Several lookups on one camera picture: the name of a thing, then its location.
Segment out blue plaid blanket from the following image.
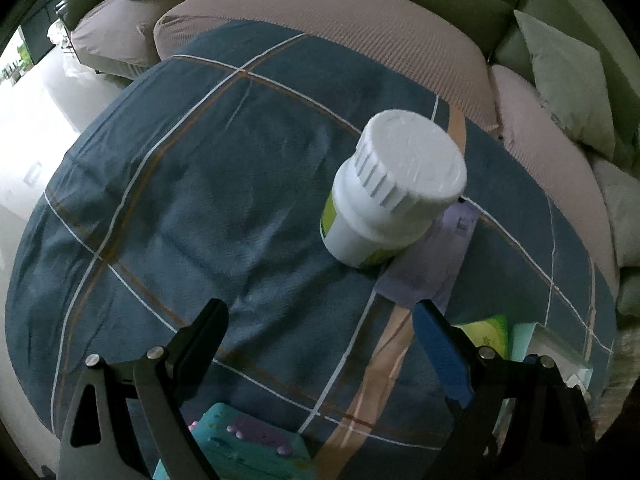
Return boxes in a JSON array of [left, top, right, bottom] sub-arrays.
[[5, 22, 618, 461]]

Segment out pink sofa seat cushion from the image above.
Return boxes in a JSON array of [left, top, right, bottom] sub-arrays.
[[487, 62, 621, 291], [152, 0, 498, 128], [70, 0, 173, 81]]

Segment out green tissue packet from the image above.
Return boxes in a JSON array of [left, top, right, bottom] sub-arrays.
[[457, 315, 511, 361]]

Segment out pale green pillow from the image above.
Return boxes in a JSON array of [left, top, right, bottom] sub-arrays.
[[512, 10, 616, 161]]

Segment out white plastic bottle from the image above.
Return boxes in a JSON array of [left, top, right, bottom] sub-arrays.
[[319, 109, 468, 268]]

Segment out purple packet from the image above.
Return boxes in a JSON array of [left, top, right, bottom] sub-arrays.
[[375, 197, 481, 316]]

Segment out teal box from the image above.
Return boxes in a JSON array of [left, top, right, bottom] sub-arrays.
[[152, 402, 316, 480]]

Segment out mint green tray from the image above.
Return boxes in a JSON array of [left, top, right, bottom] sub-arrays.
[[510, 322, 596, 401]]

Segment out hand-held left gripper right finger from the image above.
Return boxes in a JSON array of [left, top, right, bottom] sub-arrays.
[[412, 300, 601, 480]]

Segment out white pillow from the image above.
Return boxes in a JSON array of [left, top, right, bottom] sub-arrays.
[[587, 152, 640, 271]]

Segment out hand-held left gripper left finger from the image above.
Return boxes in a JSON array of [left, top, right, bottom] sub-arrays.
[[55, 299, 230, 480]]

